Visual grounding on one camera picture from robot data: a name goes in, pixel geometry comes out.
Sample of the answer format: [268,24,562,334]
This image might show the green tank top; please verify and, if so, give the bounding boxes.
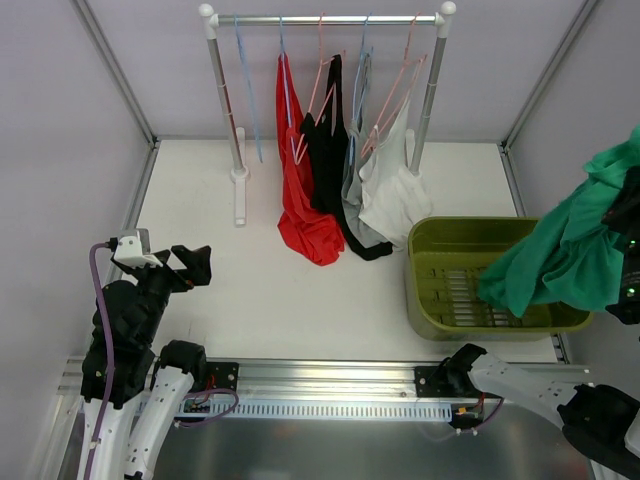
[477,128,639,317]

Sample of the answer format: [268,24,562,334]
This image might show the red tank top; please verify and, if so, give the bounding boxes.
[275,55,345,266]

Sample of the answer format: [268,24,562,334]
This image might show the light blue hanger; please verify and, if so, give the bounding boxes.
[233,14,264,164]

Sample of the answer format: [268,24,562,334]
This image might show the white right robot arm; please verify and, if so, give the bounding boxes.
[442,167,639,479]

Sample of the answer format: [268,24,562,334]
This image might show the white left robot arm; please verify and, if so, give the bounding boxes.
[77,235,212,479]

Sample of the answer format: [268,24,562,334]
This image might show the pink hanger under black top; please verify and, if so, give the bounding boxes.
[292,13,349,164]

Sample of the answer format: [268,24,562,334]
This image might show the black tank top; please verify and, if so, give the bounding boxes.
[300,54,392,261]

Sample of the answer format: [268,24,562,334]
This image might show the grey tank top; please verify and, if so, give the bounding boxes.
[341,120,387,248]

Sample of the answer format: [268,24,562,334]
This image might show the white tank top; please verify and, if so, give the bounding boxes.
[359,97,432,249]

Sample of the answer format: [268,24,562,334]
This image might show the pink hanger under white top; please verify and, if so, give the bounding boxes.
[360,15,427,155]

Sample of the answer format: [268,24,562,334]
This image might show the blue hanger under grey top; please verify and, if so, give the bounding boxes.
[348,15,372,169]

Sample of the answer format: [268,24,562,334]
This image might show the silver clothes rack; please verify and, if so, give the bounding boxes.
[197,1,458,229]

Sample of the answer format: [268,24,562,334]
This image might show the olive green plastic basket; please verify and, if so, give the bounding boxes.
[404,217,593,342]

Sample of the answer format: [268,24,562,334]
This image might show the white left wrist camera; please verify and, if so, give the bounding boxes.
[112,228,162,269]

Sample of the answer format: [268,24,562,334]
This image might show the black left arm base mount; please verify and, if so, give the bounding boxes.
[202,360,240,390]

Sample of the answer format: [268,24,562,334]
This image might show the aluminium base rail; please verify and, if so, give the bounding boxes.
[57,352,591,399]

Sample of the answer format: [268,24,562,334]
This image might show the aluminium corner frame post right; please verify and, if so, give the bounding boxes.
[501,0,602,153]

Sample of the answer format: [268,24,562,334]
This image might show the aluminium corner frame post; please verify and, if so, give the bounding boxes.
[501,0,602,153]
[70,0,157,145]

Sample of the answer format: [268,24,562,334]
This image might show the aluminium corner frame post left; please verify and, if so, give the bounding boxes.
[70,0,157,145]

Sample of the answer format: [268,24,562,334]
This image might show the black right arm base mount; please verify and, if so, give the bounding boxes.
[413,365,470,398]

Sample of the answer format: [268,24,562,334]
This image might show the white slotted cable duct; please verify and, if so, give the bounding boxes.
[174,398,454,422]

